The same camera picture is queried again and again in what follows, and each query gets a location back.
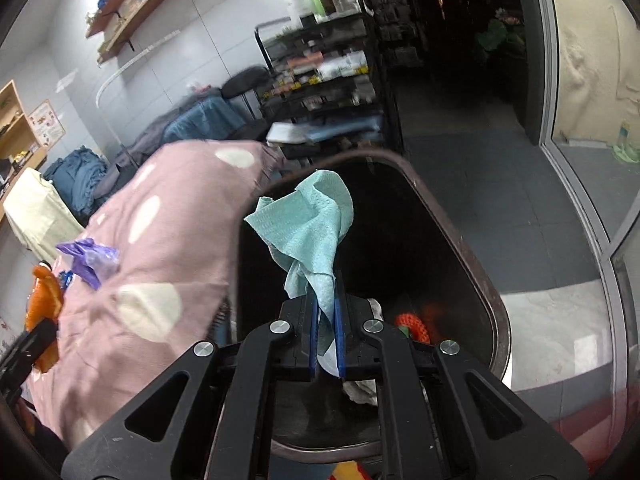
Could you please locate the orange crocheted toy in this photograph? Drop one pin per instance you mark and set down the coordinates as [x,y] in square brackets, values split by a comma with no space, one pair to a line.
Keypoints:
[412,325]

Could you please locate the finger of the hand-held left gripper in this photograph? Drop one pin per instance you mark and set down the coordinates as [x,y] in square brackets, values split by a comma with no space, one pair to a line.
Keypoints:
[32,337]

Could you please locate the dark brown bin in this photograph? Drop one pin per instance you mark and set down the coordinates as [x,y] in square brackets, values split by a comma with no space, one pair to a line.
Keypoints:
[415,240]

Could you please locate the purple plastic bag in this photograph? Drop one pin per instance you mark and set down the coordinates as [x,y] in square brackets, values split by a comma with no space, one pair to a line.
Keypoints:
[89,260]

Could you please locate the blue snack wrapper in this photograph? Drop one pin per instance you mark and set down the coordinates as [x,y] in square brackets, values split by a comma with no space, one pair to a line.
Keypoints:
[66,278]

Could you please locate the long wooden wall shelf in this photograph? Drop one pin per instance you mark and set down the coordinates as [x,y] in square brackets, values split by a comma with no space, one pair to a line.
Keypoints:
[150,5]

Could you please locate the grey blanket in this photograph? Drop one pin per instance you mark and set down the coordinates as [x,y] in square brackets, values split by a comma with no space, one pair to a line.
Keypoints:
[150,135]

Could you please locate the white pump bottle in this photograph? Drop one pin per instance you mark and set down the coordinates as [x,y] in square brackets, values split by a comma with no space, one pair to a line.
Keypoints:
[297,5]

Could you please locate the black rolling cart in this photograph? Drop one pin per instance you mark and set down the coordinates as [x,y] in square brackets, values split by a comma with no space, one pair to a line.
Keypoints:
[325,75]

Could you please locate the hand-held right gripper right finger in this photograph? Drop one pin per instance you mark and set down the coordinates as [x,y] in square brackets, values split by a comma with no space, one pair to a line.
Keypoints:
[340,345]

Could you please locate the white arc lamp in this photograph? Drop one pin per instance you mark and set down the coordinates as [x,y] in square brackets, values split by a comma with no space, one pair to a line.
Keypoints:
[125,67]

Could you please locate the wooden cabinet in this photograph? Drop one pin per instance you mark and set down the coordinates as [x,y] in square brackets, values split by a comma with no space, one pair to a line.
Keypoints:
[15,130]

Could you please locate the wall poster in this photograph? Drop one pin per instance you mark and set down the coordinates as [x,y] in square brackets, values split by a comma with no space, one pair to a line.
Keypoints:
[46,122]

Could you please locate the orange snack packet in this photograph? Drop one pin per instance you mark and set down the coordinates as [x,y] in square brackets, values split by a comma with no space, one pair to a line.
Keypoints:
[45,300]

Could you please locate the pink polka-dot blanket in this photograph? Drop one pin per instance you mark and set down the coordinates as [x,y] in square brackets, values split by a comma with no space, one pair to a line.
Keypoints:
[170,240]

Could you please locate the red and yellow packet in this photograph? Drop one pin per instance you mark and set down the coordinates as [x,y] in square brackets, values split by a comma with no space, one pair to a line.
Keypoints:
[350,471]

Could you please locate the teal paper cloth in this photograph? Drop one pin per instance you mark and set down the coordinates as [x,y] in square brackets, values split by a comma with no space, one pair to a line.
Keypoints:
[305,225]

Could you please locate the glass door with grey frame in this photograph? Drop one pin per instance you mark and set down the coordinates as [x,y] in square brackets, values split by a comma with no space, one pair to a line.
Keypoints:
[585,160]

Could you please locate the potted plant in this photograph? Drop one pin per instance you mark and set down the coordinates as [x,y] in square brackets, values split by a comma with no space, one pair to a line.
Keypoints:
[500,35]

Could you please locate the white flat box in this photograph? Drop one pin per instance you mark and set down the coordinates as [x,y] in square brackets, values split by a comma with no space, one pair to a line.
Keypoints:
[286,133]

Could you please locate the cream cloth-covered object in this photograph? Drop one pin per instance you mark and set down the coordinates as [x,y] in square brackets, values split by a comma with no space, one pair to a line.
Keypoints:
[40,210]

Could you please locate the black chair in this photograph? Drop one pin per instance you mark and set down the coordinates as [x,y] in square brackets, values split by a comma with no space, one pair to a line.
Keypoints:
[245,82]

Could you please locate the white wrapper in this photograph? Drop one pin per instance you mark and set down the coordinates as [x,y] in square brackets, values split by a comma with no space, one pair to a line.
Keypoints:
[360,391]

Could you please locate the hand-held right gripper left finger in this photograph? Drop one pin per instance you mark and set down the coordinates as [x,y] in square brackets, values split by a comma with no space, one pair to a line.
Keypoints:
[315,340]

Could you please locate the pile of blue towels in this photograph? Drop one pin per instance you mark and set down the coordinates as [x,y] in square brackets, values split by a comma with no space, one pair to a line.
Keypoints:
[75,175]

